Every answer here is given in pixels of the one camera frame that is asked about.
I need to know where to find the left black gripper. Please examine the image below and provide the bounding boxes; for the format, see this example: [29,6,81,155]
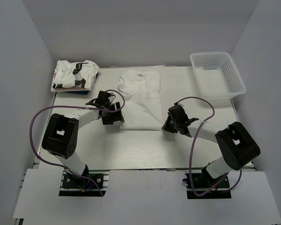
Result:
[102,102,125,125]

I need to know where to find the white cartoon print t-shirt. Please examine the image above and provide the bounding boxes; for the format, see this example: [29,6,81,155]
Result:
[118,69,164,131]

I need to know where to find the white black print t-shirt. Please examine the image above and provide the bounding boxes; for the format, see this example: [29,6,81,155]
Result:
[51,60,99,92]

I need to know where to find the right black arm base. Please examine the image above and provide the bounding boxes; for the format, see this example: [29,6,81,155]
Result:
[182,169,231,200]

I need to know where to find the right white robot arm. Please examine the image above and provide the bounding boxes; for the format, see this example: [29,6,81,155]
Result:
[162,105,261,187]

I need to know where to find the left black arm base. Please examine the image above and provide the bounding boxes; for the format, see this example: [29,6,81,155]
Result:
[59,171,109,197]

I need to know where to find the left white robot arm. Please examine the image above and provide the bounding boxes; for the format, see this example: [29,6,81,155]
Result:
[42,90,125,187]

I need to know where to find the white plastic mesh basket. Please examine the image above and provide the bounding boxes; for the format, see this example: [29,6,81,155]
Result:
[190,52,246,101]

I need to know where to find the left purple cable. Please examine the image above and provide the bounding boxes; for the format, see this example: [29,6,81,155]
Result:
[30,90,126,196]

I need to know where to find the purple cable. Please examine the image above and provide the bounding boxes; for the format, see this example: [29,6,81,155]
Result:
[30,90,126,196]
[175,97,243,196]

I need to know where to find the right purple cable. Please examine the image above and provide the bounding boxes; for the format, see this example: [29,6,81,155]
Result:
[175,97,243,196]

